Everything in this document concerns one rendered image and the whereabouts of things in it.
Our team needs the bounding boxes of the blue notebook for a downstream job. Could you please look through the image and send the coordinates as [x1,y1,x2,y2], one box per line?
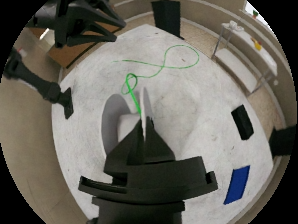
[223,165,251,205]

